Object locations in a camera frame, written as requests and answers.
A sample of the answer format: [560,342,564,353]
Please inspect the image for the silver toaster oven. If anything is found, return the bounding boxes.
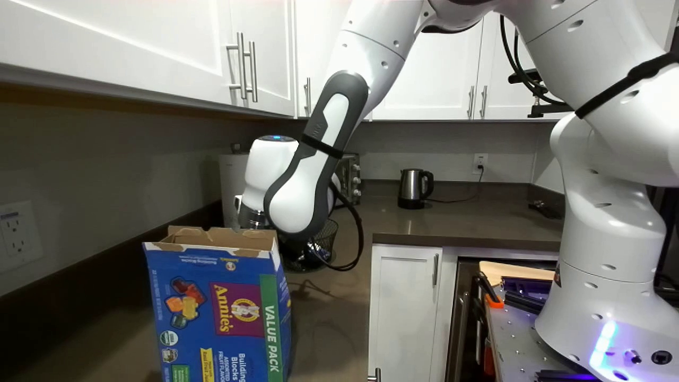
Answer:
[338,154,365,209]

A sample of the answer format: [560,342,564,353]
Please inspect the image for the wooden board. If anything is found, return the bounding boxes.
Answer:
[477,259,558,289]

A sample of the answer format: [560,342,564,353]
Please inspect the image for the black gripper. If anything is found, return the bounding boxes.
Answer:
[278,229,333,273]

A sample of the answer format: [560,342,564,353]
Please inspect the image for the white lower cabinet door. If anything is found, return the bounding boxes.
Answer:
[365,242,460,382]

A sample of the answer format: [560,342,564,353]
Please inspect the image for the metal robot mounting table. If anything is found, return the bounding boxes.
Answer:
[483,299,679,382]

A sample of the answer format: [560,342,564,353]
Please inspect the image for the blue Annie's snack box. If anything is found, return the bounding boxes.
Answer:
[142,223,295,382]

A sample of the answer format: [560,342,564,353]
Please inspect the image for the steel electric kettle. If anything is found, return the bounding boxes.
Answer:
[396,165,437,212]

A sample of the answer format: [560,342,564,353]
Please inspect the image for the small black device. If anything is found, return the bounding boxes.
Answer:
[524,195,567,221]

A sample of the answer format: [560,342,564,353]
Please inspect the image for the black camera on stand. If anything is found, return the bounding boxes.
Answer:
[505,65,572,119]

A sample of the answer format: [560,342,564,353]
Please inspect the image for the orange handled pliers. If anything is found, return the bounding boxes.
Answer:
[483,281,510,312]

